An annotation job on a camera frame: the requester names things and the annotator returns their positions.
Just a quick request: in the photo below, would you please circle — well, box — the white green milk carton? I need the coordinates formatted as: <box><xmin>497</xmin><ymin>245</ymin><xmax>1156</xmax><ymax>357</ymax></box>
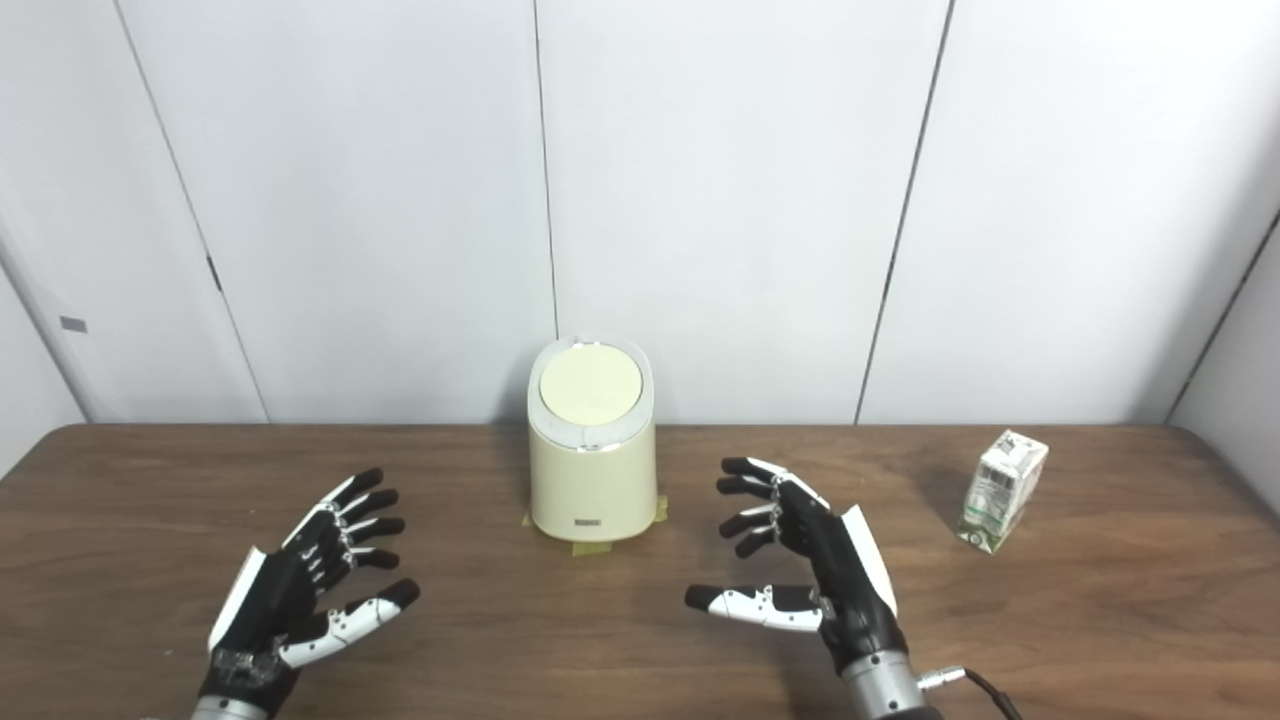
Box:
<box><xmin>957</xmin><ymin>429</ymin><xmax>1050</xmax><ymax>554</ymax></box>

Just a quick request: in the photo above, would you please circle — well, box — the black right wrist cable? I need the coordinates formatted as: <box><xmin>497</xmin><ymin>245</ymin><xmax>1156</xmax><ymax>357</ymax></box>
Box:
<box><xmin>918</xmin><ymin>666</ymin><xmax>1026</xmax><ymax>720</ymax></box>

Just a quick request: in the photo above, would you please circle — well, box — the cream round bin lid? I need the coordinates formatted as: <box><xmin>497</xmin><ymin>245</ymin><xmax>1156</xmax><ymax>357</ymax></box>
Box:
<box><xmin>539</xmin><ymin>343</ymin><xmax>643</xmax><ymax>427</ymax></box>

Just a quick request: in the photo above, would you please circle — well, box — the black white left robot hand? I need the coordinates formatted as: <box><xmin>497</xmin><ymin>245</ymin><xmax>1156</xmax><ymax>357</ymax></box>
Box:
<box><xmin>197</xmin><ymin>467</ymin><xmax>422</xmax><ymax>713</ymax></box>

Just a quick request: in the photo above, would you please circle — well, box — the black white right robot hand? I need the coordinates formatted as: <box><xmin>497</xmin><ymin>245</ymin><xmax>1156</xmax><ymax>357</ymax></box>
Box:
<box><xmin>684</xmin><ymin>457</ymin><xmax>909</xmax><ymax>676</ymax></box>

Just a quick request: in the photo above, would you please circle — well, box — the cream trash bin with lid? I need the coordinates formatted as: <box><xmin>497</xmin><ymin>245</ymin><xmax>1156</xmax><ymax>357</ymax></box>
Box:
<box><xmin>527</xmin><ymin>334</ymin><xmax>658</xmax><ymax>543</ymax></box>

